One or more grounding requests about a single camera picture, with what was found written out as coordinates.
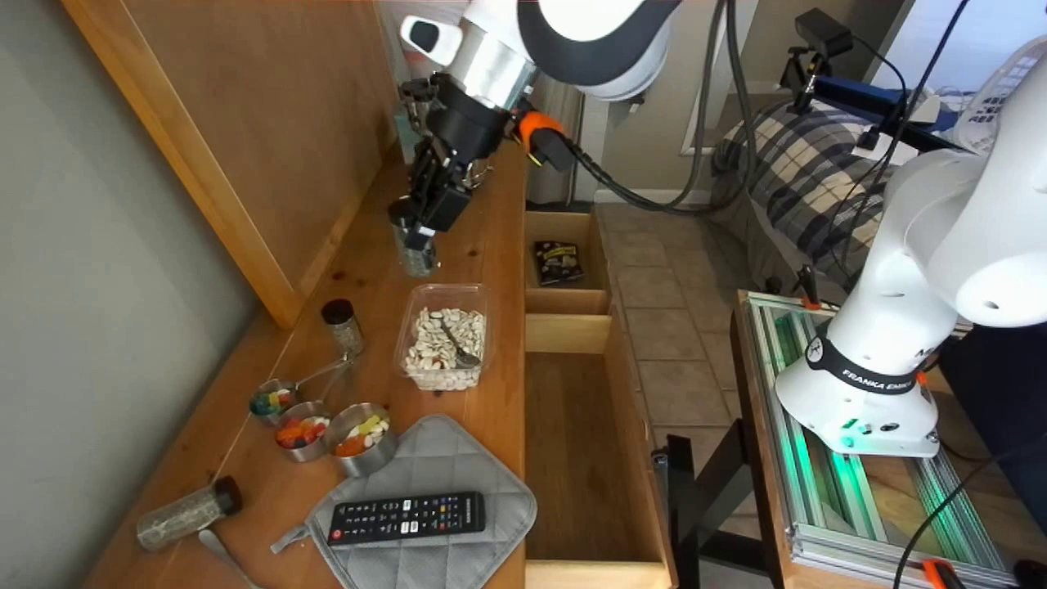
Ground gray quilted pot holder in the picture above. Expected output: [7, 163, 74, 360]
[271, 409, 540, 589]

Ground large open wooden drawer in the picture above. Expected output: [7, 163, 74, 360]
[519, 312, 674, 589]

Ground orange black clamp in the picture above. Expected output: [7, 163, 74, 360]
[915, 554, 967, 589]

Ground plaid bed blanket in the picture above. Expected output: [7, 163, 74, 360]
[705, 96, 930, 309]

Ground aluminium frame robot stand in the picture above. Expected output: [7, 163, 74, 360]
[732, 287, 1023, 589]

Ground wooden dresser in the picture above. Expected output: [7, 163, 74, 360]
[78, 128, 674, 589]

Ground small metal measuring cup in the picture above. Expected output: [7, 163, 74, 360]
[244, 362, 354, 424]

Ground black metal stand legs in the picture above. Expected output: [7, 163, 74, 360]
[652, 419, 787, 589]

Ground metal utensil handle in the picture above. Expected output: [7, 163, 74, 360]
[193, 525, 263, 589]

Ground black camera on stand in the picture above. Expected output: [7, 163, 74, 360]
[780, 7, 861, 96]

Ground metal spoon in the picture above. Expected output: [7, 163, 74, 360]
[439, 320, 485, 370]

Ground black remote control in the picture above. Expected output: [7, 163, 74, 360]
[323, 487, 490, 551]

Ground blue camera mount bar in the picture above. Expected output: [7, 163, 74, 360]
[811, 72, 912, 119]

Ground large framed wooden board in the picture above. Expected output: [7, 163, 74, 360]
[60, 0, 401, 332]

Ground small open wooden drawer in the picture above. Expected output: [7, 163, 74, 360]
[519, 207, 614, 320]

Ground medium metal measuring cup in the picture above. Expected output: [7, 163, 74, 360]
[271, 399, 336, 464]

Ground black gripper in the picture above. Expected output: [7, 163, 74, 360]
[389, 74, 512, 250]

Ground black snack packet yellow print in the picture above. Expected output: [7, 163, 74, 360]
[530, 235, 588, 287]

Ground glass spice bottle black cap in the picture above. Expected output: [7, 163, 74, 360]
[398, 229, 440, 279]
[316, 297, 371, 360]

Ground clear plastic popcorn container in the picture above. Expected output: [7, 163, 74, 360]
[394, 282, 490, 395]

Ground orange cable clamp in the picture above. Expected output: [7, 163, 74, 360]
[512, 107, 570, 157]

